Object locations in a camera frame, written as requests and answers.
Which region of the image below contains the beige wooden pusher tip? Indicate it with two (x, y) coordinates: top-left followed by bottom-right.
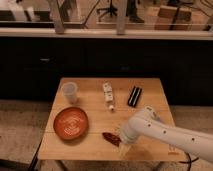
(119, 143), (131, 158)

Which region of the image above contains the dark red dried pepper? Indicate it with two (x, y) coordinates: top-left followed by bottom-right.
(102, 132), (121, 146)

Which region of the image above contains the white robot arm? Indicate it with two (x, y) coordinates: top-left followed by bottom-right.
(120, 106), (213, 163)

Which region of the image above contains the black rectangular case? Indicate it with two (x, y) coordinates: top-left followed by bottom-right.
(127, 87), (142, 107)

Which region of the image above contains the orange patterned plate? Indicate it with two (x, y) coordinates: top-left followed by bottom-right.
(53, 107), (89, 140)

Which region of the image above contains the clear plastic cup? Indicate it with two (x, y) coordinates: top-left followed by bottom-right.
(61, 82), (78, 103)

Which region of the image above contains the black office chair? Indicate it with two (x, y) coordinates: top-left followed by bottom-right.
(96, 3), (117, 21)

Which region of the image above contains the cardboard box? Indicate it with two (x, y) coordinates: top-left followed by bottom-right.
(155, 6), (192, 31)

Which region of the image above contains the black power cable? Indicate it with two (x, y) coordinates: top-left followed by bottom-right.
(180, 151), (194, 164)

